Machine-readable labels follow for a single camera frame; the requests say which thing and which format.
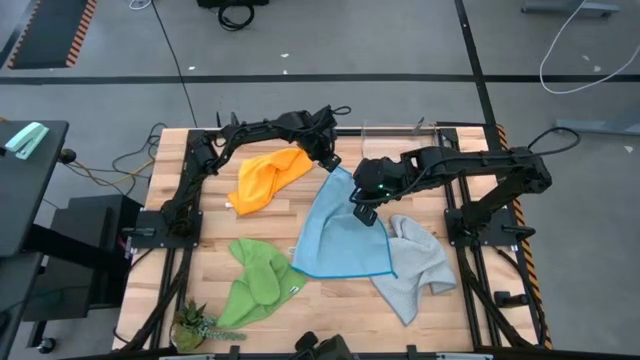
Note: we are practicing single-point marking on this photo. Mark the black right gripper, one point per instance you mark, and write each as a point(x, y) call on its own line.
point(382, 180)

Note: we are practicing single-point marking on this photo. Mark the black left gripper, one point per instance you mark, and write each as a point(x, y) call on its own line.
point(320, 135)

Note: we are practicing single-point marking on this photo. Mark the blue microfiber towel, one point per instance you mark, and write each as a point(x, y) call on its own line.
point(340, 240)

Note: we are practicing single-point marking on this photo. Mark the clear plastic bin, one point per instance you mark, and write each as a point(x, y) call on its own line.
point(390, 145)

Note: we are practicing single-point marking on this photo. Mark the orange microfiber towel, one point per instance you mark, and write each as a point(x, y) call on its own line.
point(265, 180)

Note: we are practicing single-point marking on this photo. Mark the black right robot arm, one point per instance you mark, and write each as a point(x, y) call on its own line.
point(490, 162)

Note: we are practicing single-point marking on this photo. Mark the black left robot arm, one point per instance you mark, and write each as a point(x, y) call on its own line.
point(250, 130)

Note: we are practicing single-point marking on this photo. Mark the grey microfiber towel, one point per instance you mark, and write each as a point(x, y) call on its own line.
point(415, 270)

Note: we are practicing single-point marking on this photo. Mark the green microfiber towel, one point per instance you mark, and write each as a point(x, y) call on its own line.
point(260, 285)

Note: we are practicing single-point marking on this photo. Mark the black bulky object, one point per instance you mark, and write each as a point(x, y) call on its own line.
point(330, 350)

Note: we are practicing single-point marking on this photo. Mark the black clamp knob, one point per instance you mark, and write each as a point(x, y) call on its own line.
point(505, 299)

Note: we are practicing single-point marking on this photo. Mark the orange black hazard strip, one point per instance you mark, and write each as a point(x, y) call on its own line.
point(533, 280)

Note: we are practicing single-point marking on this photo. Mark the black equipment box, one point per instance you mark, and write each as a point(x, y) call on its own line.
point(230, 2)

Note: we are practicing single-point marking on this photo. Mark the potted succulent plant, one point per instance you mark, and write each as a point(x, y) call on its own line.
point(190, 325)

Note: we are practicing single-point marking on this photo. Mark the grey furniture foot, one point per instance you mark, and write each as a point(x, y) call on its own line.
point(600, 126)
point(570, 7)

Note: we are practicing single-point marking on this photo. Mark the black desk knob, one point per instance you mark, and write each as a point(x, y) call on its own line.
point(67, 156)

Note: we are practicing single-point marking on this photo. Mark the black cabinet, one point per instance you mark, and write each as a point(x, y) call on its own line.
point(85, 260)

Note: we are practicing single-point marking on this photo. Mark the mint green stapler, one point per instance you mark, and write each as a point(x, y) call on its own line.
point(27, 140)

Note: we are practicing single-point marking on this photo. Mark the black side desk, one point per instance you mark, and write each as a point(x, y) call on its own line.
point(25, 200)

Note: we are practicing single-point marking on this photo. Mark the black orange-edged floor mat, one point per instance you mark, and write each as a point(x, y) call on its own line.
point(50, 30)

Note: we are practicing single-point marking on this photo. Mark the black caster wheel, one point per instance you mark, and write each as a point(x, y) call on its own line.
point(46, 345)

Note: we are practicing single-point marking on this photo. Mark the black metal table frame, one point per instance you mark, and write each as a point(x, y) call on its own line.
point(350, 132)

